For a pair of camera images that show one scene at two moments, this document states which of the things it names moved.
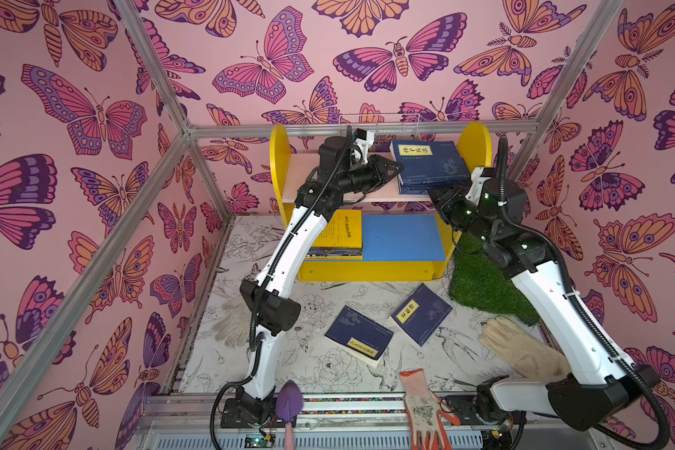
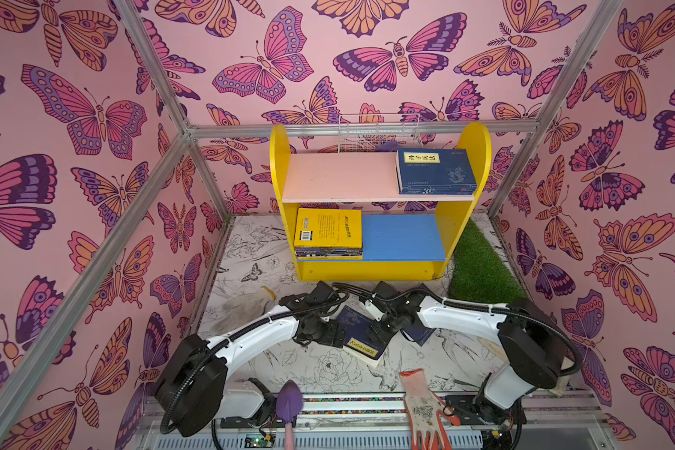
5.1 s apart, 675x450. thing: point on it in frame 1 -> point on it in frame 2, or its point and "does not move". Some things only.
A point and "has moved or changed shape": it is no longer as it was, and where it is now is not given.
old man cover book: (335, 251) does not move
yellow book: (342, 231) does not move
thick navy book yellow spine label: (360, 337) does not move
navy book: (424, 166) has moved or changed shape
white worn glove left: (233, 324) does not move
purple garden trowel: (289, 404) does not move
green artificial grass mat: (477, 283) does not move
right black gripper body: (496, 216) -> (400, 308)
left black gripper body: (358, 183) -> (325, 333)
